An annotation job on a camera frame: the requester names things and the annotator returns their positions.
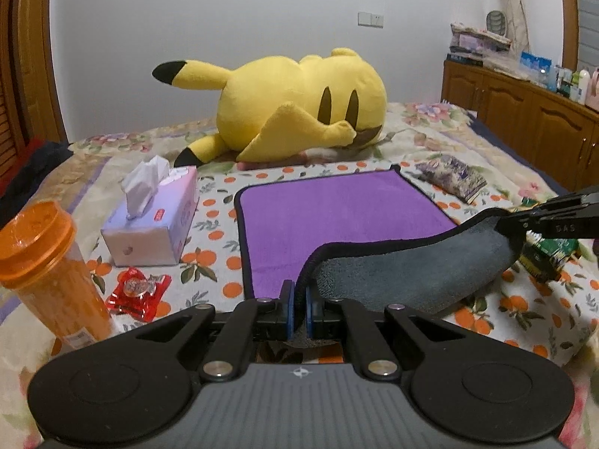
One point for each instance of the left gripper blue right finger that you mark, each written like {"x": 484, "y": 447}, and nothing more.
{"x": 315, "y": 314}

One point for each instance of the yellow Pikachu plush toy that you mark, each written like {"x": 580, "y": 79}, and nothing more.
{"x": 274, "y": 108}

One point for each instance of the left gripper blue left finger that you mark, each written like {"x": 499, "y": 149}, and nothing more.
{"x": 286, "y": 314}

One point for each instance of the wooden louvered wardrobe door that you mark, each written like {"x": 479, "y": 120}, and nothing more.
{"x": 30, "y": 111}

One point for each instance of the purple snack packet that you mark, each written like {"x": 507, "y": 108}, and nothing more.
{"x": 453, "y": 176}

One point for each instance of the floral bed quilt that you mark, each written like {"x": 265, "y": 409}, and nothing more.
{"x": 87, "y": 186}

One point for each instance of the white wall switch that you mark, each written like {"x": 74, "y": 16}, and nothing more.
{"x": 366, "y": 19}

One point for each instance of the bottles on cabinet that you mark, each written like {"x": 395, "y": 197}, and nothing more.
{"x": 578, "y": 86}

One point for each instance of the stack of folded items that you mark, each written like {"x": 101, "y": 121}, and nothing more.
{"x": 471, "y": 45}

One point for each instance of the purple and grey towel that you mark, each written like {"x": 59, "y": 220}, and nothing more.
{"x": 372, "y": 237}

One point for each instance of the red candy wrapper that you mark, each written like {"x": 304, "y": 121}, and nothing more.
{"x": 137, "y": 295}

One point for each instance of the orange plastic bottle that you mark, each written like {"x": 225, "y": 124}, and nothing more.
{"x": 42, "y": 264}

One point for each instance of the green gold snack packet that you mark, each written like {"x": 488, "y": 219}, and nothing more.
{"x": 544, "y": 258}

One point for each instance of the brown wooden cabinet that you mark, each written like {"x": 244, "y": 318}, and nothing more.
{"x": 554, "y": 134}

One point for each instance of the pink tissue box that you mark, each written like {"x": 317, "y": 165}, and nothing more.
{"x": 151, "y": 225}

